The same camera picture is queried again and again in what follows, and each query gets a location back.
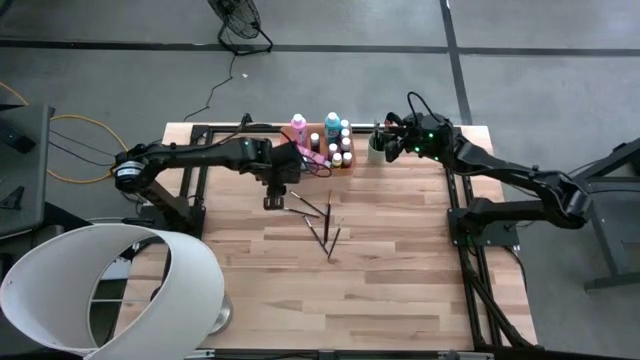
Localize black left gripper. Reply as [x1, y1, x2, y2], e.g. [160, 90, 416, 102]
[256, 141, 305, 211]

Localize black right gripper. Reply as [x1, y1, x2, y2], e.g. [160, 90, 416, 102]
[382, 111, 455, 164]

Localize small pink paint bottle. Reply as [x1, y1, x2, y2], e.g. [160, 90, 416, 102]
[290, 113, 308, 147]

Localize large teal paint bottle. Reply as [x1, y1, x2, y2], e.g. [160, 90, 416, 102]
[323, 111, 343, 144]

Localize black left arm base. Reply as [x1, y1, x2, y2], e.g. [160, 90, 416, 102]
[139, 202, 207, 240]

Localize green plastic cup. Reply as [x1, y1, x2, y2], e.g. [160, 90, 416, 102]
[366, 128, 389, 165]

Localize orange translucent tray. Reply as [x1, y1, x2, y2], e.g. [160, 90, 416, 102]
[278, 122, 357, 180]

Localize black paintbrush wide orange bristles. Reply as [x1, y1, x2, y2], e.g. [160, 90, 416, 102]
[323, 189, 334, 246]

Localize black floor fan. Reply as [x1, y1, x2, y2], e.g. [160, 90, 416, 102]
[206, 0, 275, 56]

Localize chrome round lamp base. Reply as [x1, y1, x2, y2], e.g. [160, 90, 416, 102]
[207, 291, 233, 336]

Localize grey metal stand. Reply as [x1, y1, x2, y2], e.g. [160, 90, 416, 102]
[579, 135, 640, 292]

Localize white lampshade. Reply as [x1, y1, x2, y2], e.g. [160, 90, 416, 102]
[0, 222, 226, 360]

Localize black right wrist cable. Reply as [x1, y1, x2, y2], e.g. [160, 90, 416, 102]
[405, 90, 437, 122]

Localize black fan power cable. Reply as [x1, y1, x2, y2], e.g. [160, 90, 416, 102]
[182, 52, 237, 124]

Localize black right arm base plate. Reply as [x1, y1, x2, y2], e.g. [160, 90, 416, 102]
[447, 207, 521, 248]

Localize black aluminium table frame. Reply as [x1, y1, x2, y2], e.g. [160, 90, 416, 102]
[188, 122, 540, 354]

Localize yellow cable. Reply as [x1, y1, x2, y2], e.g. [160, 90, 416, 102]
[0, 81, 130, 185]

